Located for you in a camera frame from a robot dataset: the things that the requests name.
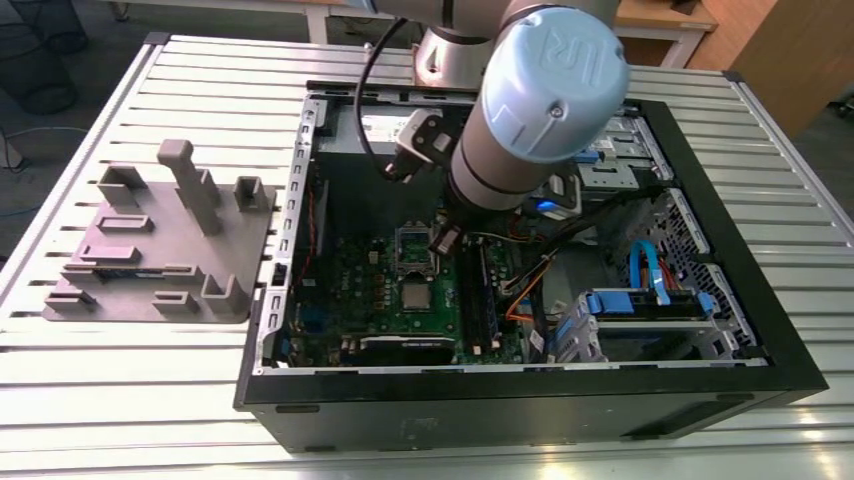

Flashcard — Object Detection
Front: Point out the metal socket cover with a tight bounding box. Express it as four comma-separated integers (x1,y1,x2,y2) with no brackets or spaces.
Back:
395,218,439,277

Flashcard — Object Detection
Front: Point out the CPU socket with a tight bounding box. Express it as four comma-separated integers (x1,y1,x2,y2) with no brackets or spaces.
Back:
397,277,441,315

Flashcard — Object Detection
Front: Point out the grey power supply unit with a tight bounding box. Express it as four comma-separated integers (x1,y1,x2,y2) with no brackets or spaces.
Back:
311,104,455,239

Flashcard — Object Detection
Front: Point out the black RAM slot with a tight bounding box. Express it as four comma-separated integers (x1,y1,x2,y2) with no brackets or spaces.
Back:
471,236,503,351
455,239,485,355

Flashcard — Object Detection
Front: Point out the green motherboard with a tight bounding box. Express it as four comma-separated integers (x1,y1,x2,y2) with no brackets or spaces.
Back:
285,232,528,366

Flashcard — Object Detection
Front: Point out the metal drive cage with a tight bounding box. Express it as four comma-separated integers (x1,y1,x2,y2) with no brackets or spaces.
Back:
576,103,675,216

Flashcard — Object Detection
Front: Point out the black graphics card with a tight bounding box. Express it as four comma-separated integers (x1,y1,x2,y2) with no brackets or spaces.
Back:
339,333,459,366

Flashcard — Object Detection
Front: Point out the hard disk in blue carrier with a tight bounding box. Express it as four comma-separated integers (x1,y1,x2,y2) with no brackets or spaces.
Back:
583,288,715,324

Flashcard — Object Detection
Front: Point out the black open PC case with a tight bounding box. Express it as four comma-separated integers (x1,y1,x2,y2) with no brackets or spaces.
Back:
230,78,828,454

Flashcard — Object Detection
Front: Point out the metal disk bay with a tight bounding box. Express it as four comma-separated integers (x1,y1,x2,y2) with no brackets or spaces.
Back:
545,287,767,365

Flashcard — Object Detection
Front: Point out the grey plastic parts rack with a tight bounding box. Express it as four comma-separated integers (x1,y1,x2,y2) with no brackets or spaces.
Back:
40,138,278,325

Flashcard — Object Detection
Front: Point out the wooden desk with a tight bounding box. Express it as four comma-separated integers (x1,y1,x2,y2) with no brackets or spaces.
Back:
612,0,720,69

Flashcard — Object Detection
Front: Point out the wooden cabinet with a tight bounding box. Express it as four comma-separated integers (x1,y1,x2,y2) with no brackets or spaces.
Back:
685,0,854,136

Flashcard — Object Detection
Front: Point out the black cable bundle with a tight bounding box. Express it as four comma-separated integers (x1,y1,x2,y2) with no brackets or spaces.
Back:
499,185,672,296

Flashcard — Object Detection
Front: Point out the small white wrist camera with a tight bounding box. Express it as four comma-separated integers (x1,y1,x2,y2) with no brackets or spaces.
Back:
532,172,583,220

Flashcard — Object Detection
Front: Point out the white wrist camera black face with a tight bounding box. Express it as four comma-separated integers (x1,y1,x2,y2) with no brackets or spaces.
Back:
392,107,463,169

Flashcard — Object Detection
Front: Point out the orange wire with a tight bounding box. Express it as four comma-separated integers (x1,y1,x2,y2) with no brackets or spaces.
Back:
504,288,539,322

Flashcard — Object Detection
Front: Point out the black camera cable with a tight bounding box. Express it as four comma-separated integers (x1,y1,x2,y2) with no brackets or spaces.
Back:
352,17,409,179

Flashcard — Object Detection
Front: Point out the blue flat wire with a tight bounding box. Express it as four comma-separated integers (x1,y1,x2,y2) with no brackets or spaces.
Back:
628,239,672,306

